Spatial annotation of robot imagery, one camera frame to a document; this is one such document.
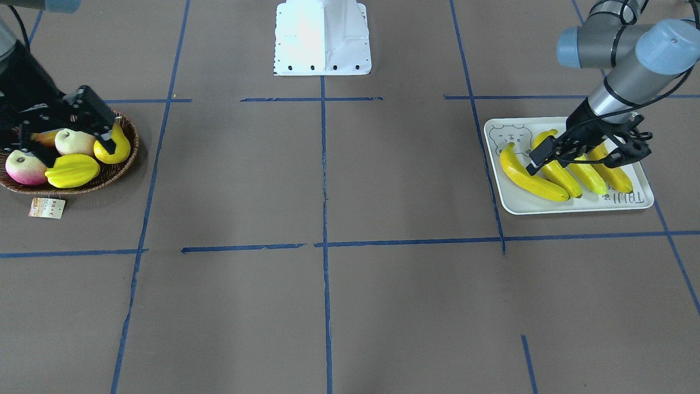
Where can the paper tag on basket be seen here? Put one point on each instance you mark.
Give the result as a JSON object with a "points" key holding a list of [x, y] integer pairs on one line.
{"points": [[47, 208]]}

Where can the white pedestal column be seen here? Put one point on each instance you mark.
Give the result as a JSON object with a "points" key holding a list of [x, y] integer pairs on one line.
{"points": [[322, 38]]}

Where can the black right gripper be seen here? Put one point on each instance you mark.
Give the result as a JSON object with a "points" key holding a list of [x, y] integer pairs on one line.
{"points": [[23, 90]]}

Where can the yellow banana front basket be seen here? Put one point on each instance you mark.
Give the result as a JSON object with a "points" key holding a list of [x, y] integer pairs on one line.
{"points": [[554, 171]]}

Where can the red orange mango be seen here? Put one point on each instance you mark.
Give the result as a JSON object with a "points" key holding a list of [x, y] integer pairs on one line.
{"points": [[46, 139]]}

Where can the yellow banana basket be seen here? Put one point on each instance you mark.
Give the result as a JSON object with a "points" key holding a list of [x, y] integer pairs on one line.
{"points": [[554, 171], [536, 185]]}

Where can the yellow starfruit in basket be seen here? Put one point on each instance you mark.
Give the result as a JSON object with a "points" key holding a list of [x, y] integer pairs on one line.
{"points": [[72, 170]]}

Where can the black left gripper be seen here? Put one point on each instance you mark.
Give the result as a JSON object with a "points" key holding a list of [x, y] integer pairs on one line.
{"points": [[581, 119]]}

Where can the yellow pear in basket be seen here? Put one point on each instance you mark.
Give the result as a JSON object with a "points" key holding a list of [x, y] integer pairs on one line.
{"points": [[122, 149]]}

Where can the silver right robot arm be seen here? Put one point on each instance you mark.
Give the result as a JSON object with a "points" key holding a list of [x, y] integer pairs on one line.
{"points": [[9, 37]]}

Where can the white rectangular plastic tray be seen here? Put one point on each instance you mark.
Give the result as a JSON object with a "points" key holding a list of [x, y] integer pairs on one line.
{"points": [[521, 132]]}

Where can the pale green apple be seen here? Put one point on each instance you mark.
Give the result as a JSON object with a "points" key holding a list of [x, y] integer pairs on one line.
{"points": [[68, 141]]}

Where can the yellow banana moved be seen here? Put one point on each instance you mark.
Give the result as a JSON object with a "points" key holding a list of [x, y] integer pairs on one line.
{"points": [[589, 177], [615, 177]]}

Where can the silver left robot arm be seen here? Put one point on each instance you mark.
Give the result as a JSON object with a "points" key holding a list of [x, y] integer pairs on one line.
{"points": [[645, 64]]}

